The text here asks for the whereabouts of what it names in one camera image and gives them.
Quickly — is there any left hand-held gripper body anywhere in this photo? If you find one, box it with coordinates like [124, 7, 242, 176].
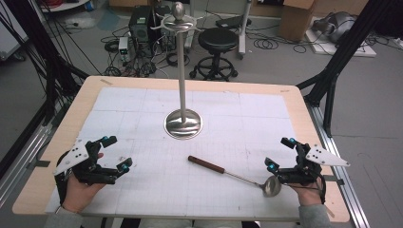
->
[52, 138, 119, 186]

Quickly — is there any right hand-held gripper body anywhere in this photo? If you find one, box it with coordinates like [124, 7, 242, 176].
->
[276, 142, 352, 186]

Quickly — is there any metal ladle with wooden handle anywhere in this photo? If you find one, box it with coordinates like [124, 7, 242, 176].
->
[187, 154, 282, 199]

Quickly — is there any tall metal utensil stand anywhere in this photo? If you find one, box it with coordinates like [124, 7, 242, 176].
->
[150, 1, 204, 141]

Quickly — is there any person's right hand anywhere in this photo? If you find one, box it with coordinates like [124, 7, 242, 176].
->
[289, 177, 326, 208]

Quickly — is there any person's left hand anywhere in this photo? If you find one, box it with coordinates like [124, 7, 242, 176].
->
[62, 152, 106, 214]

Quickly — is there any white grid mat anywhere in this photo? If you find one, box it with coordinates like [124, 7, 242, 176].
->
[45, 86, 311, 220]

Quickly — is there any small white power supply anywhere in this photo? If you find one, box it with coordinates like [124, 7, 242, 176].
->
[118, 36, 131, 64]

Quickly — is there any white flat board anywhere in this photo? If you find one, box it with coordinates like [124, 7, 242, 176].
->
[304, 16, 378, 59]

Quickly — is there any white stand leg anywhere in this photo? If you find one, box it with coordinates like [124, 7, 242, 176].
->
[237, 0, 254, 61]

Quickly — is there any black computer tower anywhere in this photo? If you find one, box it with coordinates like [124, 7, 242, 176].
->
[127, 5, 154, 45]

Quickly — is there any cardboard box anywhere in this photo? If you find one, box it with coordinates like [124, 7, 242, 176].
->
[278, 0, 318, 43]

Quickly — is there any black round stool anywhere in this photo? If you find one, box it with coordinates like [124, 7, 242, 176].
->
[188, 27, 240, 82]

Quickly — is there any grey bag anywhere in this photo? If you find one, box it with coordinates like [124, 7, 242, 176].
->
[311, 11, 358, 45]

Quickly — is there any black flat device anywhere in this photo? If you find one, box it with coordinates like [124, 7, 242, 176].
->
[215, 14, 253, 29]

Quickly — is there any black hand strap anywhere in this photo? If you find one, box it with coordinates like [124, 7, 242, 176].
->
[54, 151, 71, 206]

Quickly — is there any aluminium rail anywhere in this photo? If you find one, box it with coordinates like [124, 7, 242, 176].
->
[0, 123, 54, 207]
[306, 104, 371, 228]

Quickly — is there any tangle of black floor cables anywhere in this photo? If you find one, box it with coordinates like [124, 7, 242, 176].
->
[100, 26, 192, 79]

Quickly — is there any black frame post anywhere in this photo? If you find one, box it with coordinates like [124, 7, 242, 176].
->
[0, 0, 90, 127]
[296, 0, 394, 138]

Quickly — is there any black looped floor cable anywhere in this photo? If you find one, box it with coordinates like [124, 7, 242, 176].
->
[246, 28, 317, 55]

